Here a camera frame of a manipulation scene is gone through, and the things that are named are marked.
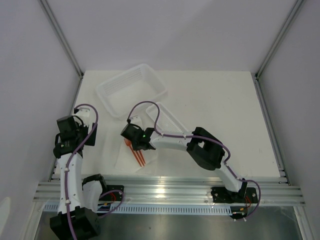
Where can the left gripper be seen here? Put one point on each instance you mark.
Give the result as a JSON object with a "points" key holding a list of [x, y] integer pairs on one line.
{"points": [[80, 125]]}

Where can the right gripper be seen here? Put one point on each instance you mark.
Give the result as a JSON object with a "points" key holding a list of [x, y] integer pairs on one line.
{"points": [[135, 147]]}

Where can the orange plastic fork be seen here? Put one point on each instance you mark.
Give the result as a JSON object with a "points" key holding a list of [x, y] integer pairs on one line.
{"points": [[128, 143]]}

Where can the orange plastic spoon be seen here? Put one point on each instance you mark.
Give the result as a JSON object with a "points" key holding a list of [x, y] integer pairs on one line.
{"points": [[138, 157]]}

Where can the white paper napkin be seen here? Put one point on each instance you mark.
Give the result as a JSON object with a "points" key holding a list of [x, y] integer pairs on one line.
{"points": [[127, 163]]}

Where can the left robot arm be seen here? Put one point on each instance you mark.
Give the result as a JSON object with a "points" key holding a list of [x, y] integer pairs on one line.
{"points": [[77, 217]]}

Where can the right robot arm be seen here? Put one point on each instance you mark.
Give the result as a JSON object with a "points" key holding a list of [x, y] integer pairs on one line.
{"points": [[206, 150]]}

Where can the small white plastic tray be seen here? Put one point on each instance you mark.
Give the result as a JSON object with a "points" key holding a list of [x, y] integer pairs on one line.
{"points": [[167, 121]]}

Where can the large white plastic basket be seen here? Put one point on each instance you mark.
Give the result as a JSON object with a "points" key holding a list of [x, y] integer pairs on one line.
{"points": [[121, 92]]}

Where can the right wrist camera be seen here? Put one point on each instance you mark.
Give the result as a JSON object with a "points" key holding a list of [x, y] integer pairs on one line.
{"points": [[136, 120]]}

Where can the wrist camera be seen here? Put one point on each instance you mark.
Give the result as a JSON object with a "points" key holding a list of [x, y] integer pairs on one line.
{"points": [[136, 120], [84, 114]]}

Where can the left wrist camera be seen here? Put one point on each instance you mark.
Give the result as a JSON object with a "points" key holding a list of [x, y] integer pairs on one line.
{"points": [[84, 114]]}

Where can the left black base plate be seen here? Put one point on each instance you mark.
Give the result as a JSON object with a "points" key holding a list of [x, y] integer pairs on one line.
{"points": [[112, 193]]}

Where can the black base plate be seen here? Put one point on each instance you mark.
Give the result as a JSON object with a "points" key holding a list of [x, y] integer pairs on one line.
{"points": [[112, 193], [224, 196]]}

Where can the white slotted cable duct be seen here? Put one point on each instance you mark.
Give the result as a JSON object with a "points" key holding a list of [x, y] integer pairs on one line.
{"points": [[155, 209]]}

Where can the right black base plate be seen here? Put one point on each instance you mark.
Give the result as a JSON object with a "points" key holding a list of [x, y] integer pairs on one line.
{"points": [[224, 196]]}

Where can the left aluminium frame post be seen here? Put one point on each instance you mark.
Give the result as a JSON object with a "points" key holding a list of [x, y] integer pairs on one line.
{"points": [[48, 12]]}

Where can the aluminium frame post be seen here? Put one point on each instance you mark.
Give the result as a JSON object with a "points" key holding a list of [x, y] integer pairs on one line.
{"points": [[280, 36], [48, 12]]}

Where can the right aluminium frame post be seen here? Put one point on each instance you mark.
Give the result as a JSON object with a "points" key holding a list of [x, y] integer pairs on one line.
{"points": [[280, 36]]}

